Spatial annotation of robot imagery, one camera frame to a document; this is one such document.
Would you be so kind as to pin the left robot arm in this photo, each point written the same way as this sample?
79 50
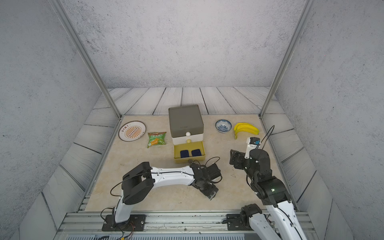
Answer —
136 185

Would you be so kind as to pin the round patterned plate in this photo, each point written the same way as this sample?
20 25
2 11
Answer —
132 131

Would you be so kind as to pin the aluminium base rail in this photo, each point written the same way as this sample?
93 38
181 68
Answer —
205 225

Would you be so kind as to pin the right frame post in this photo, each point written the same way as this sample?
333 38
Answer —
308 7

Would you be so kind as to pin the three-tier drawer cabinet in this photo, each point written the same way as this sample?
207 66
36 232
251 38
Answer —
187 132

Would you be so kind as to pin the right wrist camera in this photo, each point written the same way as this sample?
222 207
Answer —
252 143

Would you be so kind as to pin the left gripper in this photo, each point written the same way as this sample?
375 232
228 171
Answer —
212 193

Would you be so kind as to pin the frame post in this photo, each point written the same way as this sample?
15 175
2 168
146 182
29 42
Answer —
69 28
308 7

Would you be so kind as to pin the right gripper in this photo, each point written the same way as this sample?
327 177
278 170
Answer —
234 157

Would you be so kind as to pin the yellow banana bunch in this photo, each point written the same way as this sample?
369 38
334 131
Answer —
245 127

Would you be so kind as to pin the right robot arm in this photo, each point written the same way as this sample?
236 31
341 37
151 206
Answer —
273 194

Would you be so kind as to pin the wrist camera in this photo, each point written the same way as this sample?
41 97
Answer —
252 143
213 174

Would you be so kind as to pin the navy brooch box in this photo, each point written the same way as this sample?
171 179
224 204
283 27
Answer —
184 154
196 153

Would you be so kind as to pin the green snack bag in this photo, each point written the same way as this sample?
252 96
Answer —
156 138

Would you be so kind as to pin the blue white porcelain bowl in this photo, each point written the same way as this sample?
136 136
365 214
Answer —
223 126

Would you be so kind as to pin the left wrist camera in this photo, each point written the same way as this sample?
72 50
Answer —
213 174

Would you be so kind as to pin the left frame post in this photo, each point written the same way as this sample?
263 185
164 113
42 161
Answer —
69 28

